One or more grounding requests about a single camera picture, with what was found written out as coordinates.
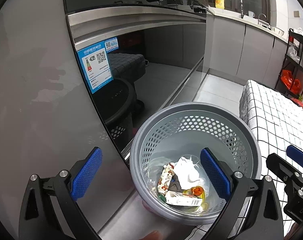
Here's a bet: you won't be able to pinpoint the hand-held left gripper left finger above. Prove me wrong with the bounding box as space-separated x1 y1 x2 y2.
18 147 103 240

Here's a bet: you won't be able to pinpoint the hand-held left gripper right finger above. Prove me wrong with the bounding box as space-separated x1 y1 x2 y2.
200 147 284 240

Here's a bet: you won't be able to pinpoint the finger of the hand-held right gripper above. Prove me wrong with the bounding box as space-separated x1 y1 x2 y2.
286 145 303 169
266 153 303 188

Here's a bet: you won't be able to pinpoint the orange wrapper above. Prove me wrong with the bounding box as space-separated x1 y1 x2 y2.
190 186 204 197

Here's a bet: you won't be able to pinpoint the white tissue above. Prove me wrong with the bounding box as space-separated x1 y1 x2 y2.
175 156 200 190

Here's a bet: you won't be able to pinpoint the dark grey fuzzy cloth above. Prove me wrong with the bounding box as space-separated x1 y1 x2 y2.
168 177 183 192

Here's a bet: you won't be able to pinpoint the white red-print carton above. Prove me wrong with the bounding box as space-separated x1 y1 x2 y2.
165 190 202 207

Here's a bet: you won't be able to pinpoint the beige red snack packet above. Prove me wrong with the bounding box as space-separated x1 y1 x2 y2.
157 162 177 195

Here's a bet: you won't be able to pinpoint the grey perforated plastic basket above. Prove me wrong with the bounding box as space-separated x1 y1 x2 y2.
130 102 262 225

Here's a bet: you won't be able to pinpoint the red plastic bag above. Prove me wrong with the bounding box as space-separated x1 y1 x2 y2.
291 97 303 110
281 69 293 88
290 79 302 96

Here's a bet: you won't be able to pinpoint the white black-checked tablecloth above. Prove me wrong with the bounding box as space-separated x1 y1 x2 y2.
196 79 303 240

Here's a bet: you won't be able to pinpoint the black shelf rack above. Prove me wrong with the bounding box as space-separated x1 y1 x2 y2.
275 28 303 98

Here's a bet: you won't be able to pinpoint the blue energy label sticker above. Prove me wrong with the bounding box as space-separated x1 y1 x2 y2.
76 49 114 95

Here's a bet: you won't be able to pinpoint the grey kitchen cabinets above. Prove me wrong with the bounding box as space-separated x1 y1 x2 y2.
206 11 290 93

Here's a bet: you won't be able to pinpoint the small blue code sticker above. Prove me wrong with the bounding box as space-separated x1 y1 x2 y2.
104 37 119 52

